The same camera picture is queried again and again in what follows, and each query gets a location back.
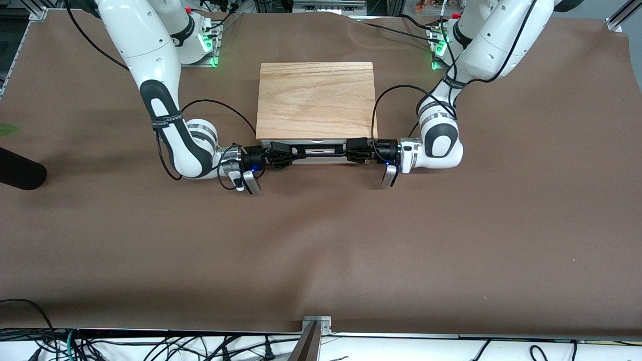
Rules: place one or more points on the brown table mat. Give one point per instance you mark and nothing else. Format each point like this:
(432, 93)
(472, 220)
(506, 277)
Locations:
(321, 250)

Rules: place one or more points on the grey metal frame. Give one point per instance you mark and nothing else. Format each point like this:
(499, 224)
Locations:
(328, 6)

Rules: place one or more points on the black cylinder object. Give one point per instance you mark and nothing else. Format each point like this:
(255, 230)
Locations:
(20, 170)

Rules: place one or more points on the aluminium profile bar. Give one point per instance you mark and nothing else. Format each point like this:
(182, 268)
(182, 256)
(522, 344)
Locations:
(37, 10)
(622, 17)

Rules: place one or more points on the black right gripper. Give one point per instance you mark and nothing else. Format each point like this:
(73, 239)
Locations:
(253, 155)

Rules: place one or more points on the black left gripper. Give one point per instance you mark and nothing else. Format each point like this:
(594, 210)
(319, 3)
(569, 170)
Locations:
(385, 150)

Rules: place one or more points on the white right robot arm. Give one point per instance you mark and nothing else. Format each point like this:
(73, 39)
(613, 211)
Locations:
(145, 45)

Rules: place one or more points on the wooden drawer cabinet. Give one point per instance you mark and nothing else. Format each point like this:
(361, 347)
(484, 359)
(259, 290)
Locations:
(316, 100)

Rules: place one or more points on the metal clamp bracket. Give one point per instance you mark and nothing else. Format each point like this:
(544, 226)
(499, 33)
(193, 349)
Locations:
(325, 323)

